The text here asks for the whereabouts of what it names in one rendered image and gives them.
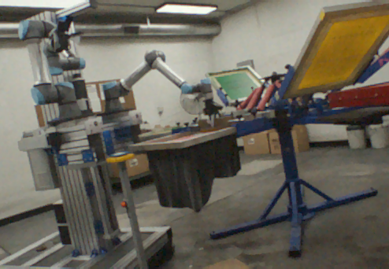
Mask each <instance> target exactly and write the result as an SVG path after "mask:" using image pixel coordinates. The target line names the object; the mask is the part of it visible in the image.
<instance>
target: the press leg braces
mask: <svg viewBox="0 0 389 269"><path fill-rule="evenodd" d="M301 182H302V185H303V186H305V187H306V188H308V189H310V190H312V191H313V192H315V193H316V194H318V195H320V196H321V197H322V198H324V199H325V200H326V201H324V202H326V203H330V202H333V201H337V200H336V199H334V198H330V197H329V196H328V195H326V194H324V193H323V192H321V191H320V190H318V189H316V188H315V187H314V186H312V185H310V184H309V183H308V182H306V181H305V180H303V179H301ZM290 187H291V198H292V212H293V221H294V222H292V223H291V226H292V227H298V226H301V221H298V204H297V198H296V192H295V183H294V182H290ZM286 188H287V183H286V182H283V184H282V186H281V187H280V188H279V189H278V191H277V192H276V194H275V196H274V197H273V198H272V200H271V201H270V202H269V205H268V206H267V208H265V210H264V211H263V213H262V214H261V216H260V218H258V219H256V221H258V222H261V221H265V220H268V219H269V218H268V217H267V216H268V214H269V213H270V212H271V211H272V208H273V207H274V206H275V204H276V202H277V201H278V200H279V198H280V197H281V196H282V193H283V192H284V191H285V189H286Z"/></svg>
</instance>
